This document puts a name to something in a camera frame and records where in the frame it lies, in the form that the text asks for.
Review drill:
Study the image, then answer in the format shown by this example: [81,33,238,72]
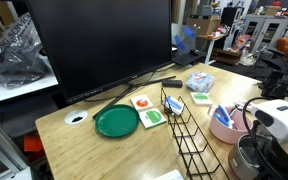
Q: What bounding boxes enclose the white box with blue stripe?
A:
[163,95,185,117]

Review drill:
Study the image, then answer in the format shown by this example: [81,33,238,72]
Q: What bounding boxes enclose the wooden low shelf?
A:
[212,47,242,66]

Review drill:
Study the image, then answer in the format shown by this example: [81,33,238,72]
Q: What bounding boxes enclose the silver metal bowl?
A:
[227,133,276,180]

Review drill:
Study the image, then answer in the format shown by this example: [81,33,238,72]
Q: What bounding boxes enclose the cardboard box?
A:
[186,16,222,37]

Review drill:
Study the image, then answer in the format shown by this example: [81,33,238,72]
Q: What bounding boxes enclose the black camera stand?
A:
[257,68,288,101]

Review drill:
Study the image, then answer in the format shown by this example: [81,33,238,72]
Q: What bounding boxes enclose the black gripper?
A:
[260,141,288,180]

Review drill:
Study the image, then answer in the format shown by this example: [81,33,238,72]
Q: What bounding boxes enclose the white box with green label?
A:
[190,91,214,107]

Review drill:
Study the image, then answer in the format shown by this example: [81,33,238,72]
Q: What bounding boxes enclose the white box with orange print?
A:
[129,94,154,112]

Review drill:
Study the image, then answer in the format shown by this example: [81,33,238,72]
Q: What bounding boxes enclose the silver spoon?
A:
[230,103,247,118]

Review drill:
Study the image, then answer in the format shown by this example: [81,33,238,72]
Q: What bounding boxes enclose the black monitor stand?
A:
[92,75,177,120]

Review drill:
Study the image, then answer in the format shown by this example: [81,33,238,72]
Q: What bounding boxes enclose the white side table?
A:
[197,33,226,65]

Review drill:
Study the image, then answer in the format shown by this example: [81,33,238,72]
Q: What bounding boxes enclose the pink bowl with handle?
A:
[208,105,254,145]

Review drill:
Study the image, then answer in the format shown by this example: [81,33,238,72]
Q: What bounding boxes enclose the black keyboard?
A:
[171,49,208,67]

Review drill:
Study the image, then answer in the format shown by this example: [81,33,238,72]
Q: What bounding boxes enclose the grey printed plastic bag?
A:
[0,12,53,90]

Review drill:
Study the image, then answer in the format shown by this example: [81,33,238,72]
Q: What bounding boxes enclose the small black box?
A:
[161,79,184,89]

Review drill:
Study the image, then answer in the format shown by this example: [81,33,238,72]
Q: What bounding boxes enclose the green plate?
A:
[94,104,141,139]

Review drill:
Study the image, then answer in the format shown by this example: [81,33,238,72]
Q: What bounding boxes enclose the large black monitor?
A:
[23,0,173,105]

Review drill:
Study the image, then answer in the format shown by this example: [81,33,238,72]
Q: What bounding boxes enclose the grey glass door cabinet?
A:
[242,13,288,56]

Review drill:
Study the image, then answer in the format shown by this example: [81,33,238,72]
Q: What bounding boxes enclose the white box with green print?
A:
[138,107,168,130]

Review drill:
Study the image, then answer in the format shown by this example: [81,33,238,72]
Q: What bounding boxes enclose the blue and white tube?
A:
[213,104,236,129]

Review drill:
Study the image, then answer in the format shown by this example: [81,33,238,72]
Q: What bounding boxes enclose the grey metal frame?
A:
[0,109,30,180]

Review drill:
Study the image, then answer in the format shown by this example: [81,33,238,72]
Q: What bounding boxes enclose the colourful plastic bag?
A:
[234,33,254,52]

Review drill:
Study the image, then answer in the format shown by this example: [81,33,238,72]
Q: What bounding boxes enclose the black background screen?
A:
[221,6,245,33]

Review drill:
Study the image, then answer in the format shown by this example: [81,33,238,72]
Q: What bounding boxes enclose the clear sheet with blue tape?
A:
[172,24,198,56]

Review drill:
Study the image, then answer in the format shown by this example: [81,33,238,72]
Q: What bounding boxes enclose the blue plastic packet bag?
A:
[185,71,216,94]

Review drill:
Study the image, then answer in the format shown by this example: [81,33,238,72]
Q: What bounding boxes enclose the white desk cable grommet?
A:
[63,109,88,126]

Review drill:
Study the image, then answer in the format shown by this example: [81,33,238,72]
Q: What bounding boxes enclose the black wire rack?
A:
[159,87,231,180]

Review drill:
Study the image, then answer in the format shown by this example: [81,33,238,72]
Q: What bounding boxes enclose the white box with blue text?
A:
[152,169,184,180]

